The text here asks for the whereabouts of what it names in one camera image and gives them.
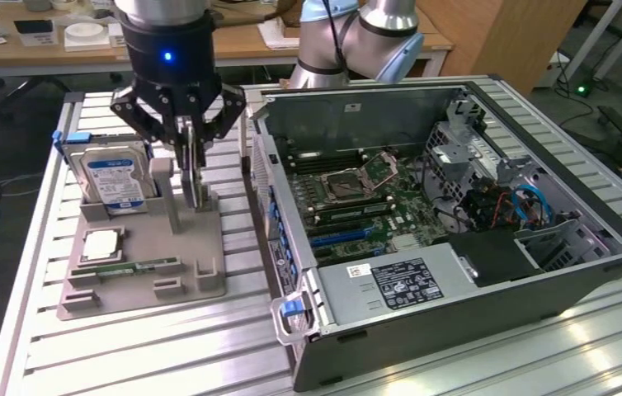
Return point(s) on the black chair base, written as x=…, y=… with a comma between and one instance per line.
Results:
x=30, y=88

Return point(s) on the white box black lid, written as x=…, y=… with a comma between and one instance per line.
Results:
x=38, y=37

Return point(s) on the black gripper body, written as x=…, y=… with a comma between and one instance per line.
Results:
x=170, y=66

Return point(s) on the green indicator light device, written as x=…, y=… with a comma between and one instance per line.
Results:
x=582, y=88

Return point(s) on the grey power supply unit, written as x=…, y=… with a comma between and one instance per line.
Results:
x=354, y=297

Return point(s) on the plain white box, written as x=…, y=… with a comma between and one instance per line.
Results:
x=117, y=41

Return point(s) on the grey parts rack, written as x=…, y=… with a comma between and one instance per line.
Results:
x=146, y=297

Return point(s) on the silver CPU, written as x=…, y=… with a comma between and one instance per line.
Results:
x=102, y=247

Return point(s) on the open black PC case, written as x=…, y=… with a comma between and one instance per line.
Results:
x=454, y=330

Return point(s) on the grey cup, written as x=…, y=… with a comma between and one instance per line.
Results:
x=39, y=5

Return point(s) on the white paper stack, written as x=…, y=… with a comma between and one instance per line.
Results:
x=278, y=35

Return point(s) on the silver metal drive bracket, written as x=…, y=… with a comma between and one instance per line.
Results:
x=564, y=247

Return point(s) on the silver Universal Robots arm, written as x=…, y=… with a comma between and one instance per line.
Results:
x=382, y=20

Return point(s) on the wooden cabinet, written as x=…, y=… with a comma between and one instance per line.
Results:
x=509, y=41

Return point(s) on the black fan housing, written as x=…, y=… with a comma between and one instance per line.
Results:
x=478, y=210

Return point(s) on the white box round insert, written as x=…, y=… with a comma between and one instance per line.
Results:
x=87, y=35

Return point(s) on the small silver chipset heatsink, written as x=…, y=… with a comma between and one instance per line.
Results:
x=410, y=243

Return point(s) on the green motherboard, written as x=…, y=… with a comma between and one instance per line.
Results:
x=398, y=214

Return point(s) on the black plastic shroud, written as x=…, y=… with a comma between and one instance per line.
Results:
x=486, y=255

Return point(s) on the silver disk bay cage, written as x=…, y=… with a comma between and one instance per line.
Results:
x=454, y=144

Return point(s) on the CPU socket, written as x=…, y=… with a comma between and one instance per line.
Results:
x=346, y=185

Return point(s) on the black RAM slot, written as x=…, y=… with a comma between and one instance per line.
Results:
x=349, y=202
x=325, y=155
x=328, y=166

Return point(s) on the brown cardboard box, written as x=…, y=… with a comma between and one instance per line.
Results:
x=289, y=20

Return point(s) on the green RAM stick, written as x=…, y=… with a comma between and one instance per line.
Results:
x=354, y=211
x=134, y=268

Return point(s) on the wooden desk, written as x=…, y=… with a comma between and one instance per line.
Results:
x=245, y=45

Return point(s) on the hard disk with blue caddy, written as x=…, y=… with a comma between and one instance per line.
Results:
x=113, y=181

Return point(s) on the long PCIe expansion slot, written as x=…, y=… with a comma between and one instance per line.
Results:
x=338, y=226
x=338, y=238

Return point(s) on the blue slot latch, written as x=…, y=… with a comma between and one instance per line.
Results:
x=271, y=210

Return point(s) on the graphics card with metal bracket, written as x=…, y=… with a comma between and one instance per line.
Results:
x=193, y=185

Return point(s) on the metal socket cover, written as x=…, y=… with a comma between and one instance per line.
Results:
x=382, y=167

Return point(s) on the white desk frame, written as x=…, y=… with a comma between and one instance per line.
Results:
x=613, y=33

